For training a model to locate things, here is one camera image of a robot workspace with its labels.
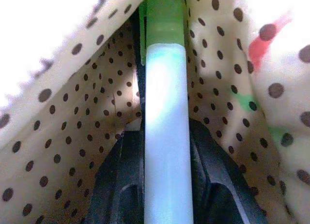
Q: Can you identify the white pen with green cap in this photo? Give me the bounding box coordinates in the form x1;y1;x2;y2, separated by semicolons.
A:
143;0;195;224

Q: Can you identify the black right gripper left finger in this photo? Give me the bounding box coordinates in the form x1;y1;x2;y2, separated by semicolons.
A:
89;123;146;224

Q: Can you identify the grey checked pouch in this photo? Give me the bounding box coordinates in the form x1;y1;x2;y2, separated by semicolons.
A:
0;0;310;224

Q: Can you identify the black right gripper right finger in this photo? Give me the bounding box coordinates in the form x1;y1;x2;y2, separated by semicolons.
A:
188;118;268;224

